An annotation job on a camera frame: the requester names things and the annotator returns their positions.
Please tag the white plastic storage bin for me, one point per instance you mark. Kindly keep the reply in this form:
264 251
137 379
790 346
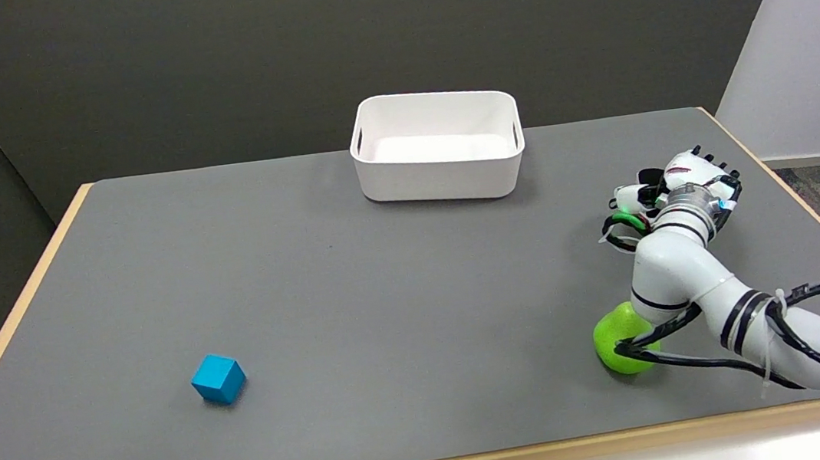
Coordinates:
438 151

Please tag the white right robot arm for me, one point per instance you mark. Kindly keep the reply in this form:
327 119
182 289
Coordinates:
681 268

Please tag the gray table mat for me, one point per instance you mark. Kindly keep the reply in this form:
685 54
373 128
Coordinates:
387 302

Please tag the green pear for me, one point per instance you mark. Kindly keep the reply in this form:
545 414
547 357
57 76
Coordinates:
611 338

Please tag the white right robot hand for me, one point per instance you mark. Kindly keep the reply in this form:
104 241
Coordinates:
692 168

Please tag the blue cube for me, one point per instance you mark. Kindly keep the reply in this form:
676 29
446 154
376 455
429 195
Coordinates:
218 378

